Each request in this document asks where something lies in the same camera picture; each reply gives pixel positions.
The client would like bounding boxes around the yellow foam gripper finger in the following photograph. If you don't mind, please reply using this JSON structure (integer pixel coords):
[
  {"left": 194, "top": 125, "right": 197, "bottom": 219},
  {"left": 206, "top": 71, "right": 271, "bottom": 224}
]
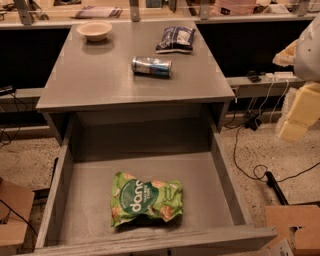
[
  {"left": 277, "top": 82, "right": 320, "bottom": 142},
  {"left": 272, "top": 40, "right": 298, "bottom": 67}
]

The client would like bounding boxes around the green rice chip bag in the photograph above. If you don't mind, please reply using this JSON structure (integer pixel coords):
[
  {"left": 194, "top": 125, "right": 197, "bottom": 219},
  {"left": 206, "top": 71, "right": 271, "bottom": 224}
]
[{"left": 110, "top": 172, "right": 183, "bottom": 227}]

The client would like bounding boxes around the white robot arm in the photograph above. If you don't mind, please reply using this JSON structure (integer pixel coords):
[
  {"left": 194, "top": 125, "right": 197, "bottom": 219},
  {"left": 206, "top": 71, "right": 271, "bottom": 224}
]
[{"left": 272, "top": 15, "right": 320, "bottom": 142}]

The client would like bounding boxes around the dark blue snack bag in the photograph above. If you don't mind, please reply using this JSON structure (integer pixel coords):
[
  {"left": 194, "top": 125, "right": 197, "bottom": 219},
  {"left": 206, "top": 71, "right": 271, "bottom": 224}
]
[{"left": 156, "top": 26, "right": 195, "bottom": 54}]

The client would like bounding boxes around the grey open top drawer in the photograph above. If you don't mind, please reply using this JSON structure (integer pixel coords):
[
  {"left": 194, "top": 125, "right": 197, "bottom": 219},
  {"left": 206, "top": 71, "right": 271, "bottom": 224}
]
[{"left": 35, "top": 114, "right": 276, "bottom": 256}]

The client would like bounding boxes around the grey counter cabinet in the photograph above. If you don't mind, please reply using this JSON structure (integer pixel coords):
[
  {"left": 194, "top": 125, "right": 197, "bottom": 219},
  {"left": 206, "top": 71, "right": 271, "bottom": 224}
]
[{"left": 35, "top": 20, "right": 236, "bottom": 147}]

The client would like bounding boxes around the white power strip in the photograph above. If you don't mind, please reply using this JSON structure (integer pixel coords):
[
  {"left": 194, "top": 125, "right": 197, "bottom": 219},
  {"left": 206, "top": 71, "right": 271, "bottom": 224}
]
[{"left": 265, "top": 71, "right": 296, "bottom": 80}]

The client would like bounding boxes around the black device on ledge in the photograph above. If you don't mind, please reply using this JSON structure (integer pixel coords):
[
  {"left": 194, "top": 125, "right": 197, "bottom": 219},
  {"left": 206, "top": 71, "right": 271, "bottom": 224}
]
[{"left": 246, "top": 70, "right": 261, "bottom": 83}]

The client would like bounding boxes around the black power adapter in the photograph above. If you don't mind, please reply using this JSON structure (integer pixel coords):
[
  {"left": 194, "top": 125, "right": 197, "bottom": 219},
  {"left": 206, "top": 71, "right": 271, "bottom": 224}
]
[{"left": 245, "top": 116, "right": 262, "bottom": 131}]

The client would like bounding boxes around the black rod on floor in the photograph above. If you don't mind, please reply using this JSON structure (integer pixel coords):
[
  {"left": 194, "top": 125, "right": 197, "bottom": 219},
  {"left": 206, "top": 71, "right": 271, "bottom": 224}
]
[{"left": 266, "top": 171, "right": 288, "bottom": 205}]

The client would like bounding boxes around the cardboard box at right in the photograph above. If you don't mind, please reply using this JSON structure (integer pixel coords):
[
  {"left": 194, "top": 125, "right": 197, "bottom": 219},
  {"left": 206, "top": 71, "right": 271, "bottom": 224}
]
[{"left": 265, "top": 205, "right": 320, "bottom": 256}]

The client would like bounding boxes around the cardboard box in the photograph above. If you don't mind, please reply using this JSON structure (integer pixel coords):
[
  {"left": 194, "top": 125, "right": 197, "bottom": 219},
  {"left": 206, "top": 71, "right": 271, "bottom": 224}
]
[
  {"left": 0, "top": 178, "right": 34, "bottom": 256},
  {"left": 265, "top": 205, "right": 320, "bottom": 256}
]

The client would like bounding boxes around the blue silver drink can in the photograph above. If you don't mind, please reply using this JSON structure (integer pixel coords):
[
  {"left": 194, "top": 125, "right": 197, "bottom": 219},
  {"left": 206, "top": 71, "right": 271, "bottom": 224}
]
[{"left": 131, "top": 56, "right": 172, "bottom": 78}]

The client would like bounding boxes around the beige paper bowl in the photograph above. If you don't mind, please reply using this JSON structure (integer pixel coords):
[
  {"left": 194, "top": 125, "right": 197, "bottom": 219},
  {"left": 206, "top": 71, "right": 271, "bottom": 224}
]
[{"left": 77, "top": 21, "right": 112, "bottom": 42}]

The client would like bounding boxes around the magazine on back shelf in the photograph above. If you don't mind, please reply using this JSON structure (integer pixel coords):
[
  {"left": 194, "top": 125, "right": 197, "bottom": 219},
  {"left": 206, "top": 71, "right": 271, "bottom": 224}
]
[{"left": 75, "top": 6, "right": 122, "bottom": 19}]

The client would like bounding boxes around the black device at left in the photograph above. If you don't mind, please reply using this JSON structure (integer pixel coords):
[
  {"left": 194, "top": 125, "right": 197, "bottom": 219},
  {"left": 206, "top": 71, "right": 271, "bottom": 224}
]
[{"left": 0, "top": 85, "right": 16, "bottom": 96}]

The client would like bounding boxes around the cardboard box at left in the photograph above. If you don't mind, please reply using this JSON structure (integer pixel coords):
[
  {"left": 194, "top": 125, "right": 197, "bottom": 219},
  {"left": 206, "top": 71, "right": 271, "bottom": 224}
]
[{"left": 0, "top": 178, "right": 34, "bottom": 256}]

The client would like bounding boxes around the black floor cable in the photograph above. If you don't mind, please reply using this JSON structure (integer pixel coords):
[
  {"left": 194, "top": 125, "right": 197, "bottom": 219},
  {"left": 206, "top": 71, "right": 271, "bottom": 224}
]
[{"left": 232, "top": 124, "right": 320, "bottom": 184}]

